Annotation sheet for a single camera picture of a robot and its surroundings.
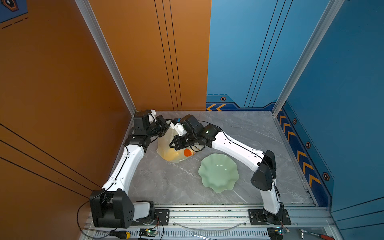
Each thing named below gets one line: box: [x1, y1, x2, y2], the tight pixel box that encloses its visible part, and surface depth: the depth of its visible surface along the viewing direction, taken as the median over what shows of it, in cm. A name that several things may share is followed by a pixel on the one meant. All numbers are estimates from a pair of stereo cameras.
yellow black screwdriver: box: [82, 227, 131, 240], surface depth 70 cm
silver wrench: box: [191, 232, 217, 240], surface depth 70 cm
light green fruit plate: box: [198, 153, 239, 193], surface depth 89 cm
